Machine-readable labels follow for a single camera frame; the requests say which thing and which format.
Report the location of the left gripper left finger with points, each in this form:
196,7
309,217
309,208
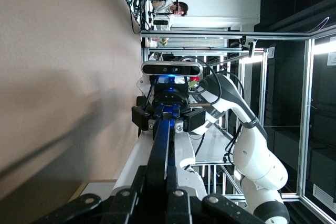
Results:
113,209

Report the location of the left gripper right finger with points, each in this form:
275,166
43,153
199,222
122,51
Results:
204,211

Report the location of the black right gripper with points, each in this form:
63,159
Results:
170,95

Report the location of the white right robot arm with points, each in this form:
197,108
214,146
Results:
257,161

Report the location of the thin brass rod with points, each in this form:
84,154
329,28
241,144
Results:
199,104

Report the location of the red cap plug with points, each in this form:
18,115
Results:
194,79

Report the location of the colourful small items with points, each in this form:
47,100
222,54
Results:
163,41

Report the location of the person in white shirt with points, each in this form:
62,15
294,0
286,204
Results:
164,9

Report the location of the white label sticker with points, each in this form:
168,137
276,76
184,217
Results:
324,193

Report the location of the white paper sign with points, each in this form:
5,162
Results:
271,52
331,58

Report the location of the brown table cover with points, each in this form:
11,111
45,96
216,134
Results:
65,37

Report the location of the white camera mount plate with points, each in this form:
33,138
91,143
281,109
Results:
143,85

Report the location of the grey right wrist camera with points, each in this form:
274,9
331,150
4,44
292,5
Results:
152,68

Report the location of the aluminium profile frame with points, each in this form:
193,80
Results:
210,35

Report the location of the frame-mounted camera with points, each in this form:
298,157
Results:
252,49

